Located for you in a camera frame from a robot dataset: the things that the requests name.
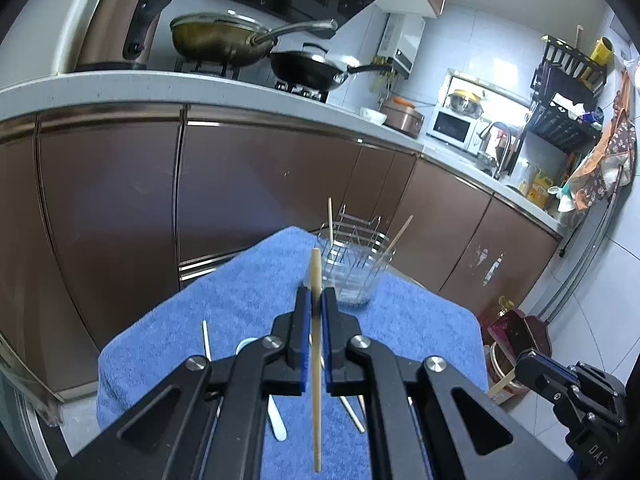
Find yellow oil bottle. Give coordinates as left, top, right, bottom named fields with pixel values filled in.
left=524, top=167, right=557, bottom=207

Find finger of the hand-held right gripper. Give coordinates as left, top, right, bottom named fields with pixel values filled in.
left=515, top=350, right=577, bottom=405

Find black dish rack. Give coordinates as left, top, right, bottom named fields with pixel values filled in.
left=525, top=35, right=609, bottom=154

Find blue towel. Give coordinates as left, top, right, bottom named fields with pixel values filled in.
left=95, top=225, right=491, bottom=480

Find black wok with lid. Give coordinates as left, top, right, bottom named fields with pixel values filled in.
left=270, top=42, right=394, bottom=92

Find white microwave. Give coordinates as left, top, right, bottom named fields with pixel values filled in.
left=426, top=105, right=482, bottom=154

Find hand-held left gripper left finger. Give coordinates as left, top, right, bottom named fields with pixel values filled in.
left=55, top=286, right=309, bottom=480

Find metal pot with yellow lid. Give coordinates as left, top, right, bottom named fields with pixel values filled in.
left=446, top=89, right=486, bottom=117

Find dark red dustpan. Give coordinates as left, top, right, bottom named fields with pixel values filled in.
left=487, top=309, right=554, bottom=362

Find white water heater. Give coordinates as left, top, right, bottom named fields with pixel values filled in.
left=377, top=12, right=427, bottom=82

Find brown kitchen base cabinets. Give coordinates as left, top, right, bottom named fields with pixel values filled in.
left=0, top=102, right=563, bottom=411

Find copper rice cooker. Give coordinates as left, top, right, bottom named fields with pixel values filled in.
left=381, top=97, right=425, bottom=139

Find bronze wok with glass lid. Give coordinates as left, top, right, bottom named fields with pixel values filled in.
left=170, top=10, right=339, bottom=69

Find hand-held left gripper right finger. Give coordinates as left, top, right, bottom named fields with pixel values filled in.
left=322, top=287, right=576, bottom=480

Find gas stove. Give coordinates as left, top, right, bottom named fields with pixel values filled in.
left=172, top=57, right=331, bottom=104

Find patterned apron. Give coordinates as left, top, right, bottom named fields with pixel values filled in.
left=567, top=75, right=639, bottom=212

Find beige bucket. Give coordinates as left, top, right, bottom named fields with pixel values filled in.
left=487, top=341, right=527, bottom=407

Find chrome faucet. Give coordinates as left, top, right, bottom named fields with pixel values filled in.
left=477, top=121, right=514, bottom=177

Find wire utensil holder clear cup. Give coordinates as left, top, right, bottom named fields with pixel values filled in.
left=314, top=204, right=396, bottom=311

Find steel electric kettle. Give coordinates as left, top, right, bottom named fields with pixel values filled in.
left=75, top=0, right=168, bottom=72

